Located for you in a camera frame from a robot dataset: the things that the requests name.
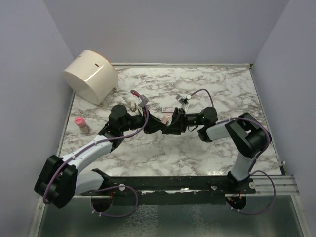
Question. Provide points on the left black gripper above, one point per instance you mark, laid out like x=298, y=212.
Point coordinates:
x=154, y=125

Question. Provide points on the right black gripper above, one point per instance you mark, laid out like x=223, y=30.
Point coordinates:
x=178, y=123

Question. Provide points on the beige stapler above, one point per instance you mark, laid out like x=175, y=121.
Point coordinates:
x=133, y=106

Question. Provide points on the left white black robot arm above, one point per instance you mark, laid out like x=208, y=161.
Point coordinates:
x=57, y=180

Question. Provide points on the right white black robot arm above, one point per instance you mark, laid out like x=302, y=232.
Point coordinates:
x=249, y=136

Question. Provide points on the red white staple box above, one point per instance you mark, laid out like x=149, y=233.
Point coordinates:
x=167, y=110

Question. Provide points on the pink capped bottle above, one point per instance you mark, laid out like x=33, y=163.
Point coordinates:
x=81, y=124

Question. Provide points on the cream round bread box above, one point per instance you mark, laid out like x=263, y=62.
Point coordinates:
x=91, y=76

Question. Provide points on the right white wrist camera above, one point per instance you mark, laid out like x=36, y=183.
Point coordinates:
x=184, y=101

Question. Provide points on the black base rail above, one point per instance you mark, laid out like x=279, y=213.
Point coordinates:
x=163, y=190

